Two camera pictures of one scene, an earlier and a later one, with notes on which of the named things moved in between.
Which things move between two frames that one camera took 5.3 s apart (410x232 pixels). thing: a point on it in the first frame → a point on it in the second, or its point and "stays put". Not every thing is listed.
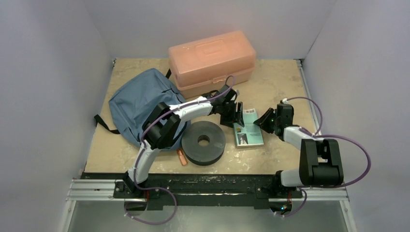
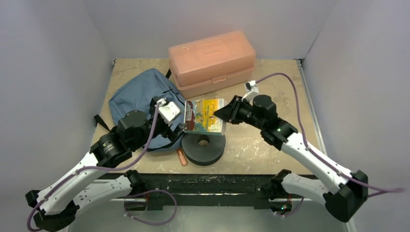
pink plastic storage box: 202,66 stays put
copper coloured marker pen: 182,156 stays put
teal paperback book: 251,134 → 198,116
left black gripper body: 228,113 → 167,130
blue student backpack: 132,104 stays put
